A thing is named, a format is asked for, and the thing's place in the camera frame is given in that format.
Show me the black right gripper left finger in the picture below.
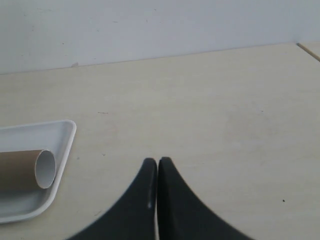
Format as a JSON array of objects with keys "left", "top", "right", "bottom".
[{"left": 70, "top": 158, "right": 158, "bottom": 240}]

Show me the white plastic tray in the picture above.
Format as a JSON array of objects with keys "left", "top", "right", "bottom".
[{"left": 0, "top": 119, "right": 77, "bottom": 224}]

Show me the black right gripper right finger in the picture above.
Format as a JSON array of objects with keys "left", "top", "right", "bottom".
[{"left": 157, "top": 157, "right": 250, "bottom": 240}]

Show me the brown cardboard tube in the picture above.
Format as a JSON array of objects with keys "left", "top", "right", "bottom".
[{"left": 0, "top": 149, "right": 57, "bottom": 192}]

